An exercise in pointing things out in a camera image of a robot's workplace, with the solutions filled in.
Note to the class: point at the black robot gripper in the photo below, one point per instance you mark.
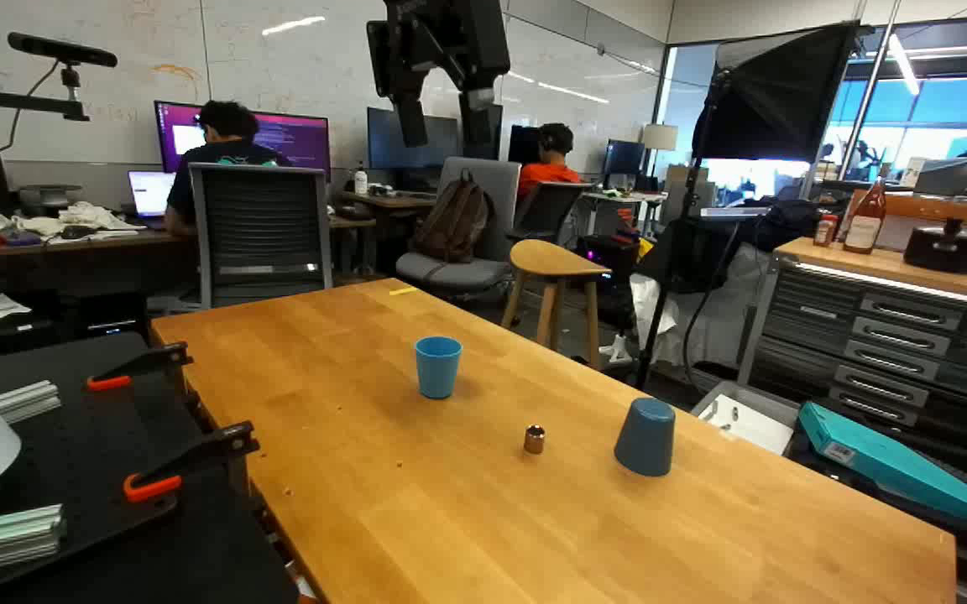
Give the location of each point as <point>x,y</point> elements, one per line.
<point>445,33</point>

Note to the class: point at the small silver metal object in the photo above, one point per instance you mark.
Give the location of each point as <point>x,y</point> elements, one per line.
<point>535,439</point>

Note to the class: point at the light blue plastic cup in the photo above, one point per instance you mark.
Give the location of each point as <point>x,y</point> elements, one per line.
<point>436,369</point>

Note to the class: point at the black softbox light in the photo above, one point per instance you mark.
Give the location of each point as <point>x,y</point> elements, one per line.
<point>781,100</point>

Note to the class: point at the dark blue plastic cup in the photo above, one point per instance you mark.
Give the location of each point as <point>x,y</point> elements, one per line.
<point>646,439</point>

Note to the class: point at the dark computer monitor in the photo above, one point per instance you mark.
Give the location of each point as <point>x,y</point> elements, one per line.
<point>392,143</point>

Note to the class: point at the brown backpack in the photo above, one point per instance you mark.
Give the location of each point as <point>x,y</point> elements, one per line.
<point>451,220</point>

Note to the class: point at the person in orange shirt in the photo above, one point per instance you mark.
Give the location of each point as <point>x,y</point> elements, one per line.
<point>552,170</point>

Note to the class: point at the purple screen monitor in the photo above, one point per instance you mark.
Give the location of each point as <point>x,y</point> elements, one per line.
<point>298,136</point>

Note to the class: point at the grey padded office chair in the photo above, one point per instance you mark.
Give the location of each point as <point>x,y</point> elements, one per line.
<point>485,270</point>

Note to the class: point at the round wooden stool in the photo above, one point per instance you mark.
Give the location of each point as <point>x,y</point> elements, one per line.
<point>552,261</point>

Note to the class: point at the white table lamp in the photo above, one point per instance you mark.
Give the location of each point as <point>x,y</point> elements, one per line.
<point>657,136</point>

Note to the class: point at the grey mesh office chair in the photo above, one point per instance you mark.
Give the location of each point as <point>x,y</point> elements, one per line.
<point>258,230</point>

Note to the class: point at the person in dark shirt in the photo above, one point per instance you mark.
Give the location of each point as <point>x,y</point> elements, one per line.
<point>227,137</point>

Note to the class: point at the black light stand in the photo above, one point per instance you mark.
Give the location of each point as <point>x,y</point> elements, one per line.
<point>671,256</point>

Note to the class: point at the open laptop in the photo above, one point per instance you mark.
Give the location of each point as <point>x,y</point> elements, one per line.
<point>150,191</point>

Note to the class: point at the orange black spring clamp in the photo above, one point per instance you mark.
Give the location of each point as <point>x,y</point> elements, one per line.
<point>142,366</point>
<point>184,457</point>

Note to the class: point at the red label bottle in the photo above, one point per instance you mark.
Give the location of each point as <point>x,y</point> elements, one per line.
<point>865,222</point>

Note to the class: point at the grey drawer cabinet wooden top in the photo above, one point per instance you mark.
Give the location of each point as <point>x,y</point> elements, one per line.
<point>874,322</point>

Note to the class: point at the black base board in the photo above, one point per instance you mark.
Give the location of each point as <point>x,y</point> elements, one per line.
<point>91,471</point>

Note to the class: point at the aluminium extrusion bar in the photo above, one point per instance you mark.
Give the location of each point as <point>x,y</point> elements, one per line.
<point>2,536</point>
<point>25,399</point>

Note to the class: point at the teal tool case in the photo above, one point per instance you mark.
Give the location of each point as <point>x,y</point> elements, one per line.
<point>908,471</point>

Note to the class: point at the black camera on boom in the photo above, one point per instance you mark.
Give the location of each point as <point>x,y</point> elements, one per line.
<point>57,52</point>

